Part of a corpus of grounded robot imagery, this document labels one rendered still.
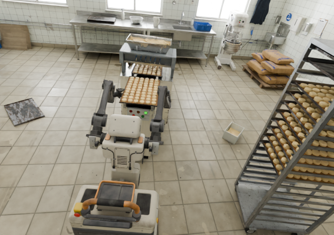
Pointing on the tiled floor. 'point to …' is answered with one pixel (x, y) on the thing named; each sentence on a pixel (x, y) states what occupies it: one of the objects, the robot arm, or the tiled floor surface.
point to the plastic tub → (232, 132)
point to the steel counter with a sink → (180, 28)
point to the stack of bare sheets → (23, 112)
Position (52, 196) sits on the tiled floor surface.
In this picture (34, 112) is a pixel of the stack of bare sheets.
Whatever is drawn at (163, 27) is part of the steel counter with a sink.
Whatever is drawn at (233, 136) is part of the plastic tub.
